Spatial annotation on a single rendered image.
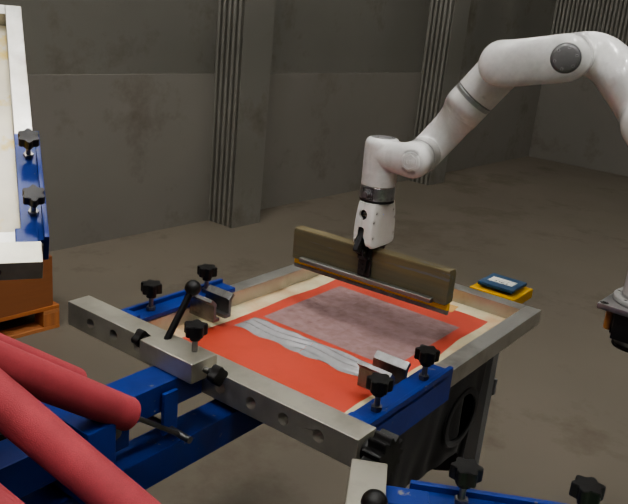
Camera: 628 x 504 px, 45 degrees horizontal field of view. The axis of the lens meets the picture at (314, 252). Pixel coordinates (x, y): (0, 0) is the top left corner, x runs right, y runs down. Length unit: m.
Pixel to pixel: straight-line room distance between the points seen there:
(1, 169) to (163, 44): 3.67
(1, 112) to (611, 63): 1.28
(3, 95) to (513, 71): 1.14
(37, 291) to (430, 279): 2.58
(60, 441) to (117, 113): 4.35
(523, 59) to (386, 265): 0.51
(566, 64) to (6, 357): 1.01
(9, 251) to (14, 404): 0.63
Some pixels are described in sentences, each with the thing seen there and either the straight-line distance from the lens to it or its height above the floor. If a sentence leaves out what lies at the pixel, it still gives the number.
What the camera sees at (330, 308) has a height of 0.96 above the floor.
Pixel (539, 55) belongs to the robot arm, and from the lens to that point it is 1.43.
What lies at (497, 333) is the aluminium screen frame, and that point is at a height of 0.99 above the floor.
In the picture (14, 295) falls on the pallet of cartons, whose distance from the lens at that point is 3.79.
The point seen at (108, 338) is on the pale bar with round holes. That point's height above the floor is 1.00.
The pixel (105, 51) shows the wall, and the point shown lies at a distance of 5.05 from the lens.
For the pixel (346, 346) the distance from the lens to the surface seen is 1.60.
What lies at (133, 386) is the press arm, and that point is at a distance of 1.22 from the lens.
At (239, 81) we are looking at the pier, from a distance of 5.46.
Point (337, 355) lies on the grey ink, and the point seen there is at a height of 0.96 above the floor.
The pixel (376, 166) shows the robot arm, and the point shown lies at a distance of 1.58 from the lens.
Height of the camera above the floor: 1.63
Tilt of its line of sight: 18 degrees down
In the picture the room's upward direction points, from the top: 6 degrees clockwise
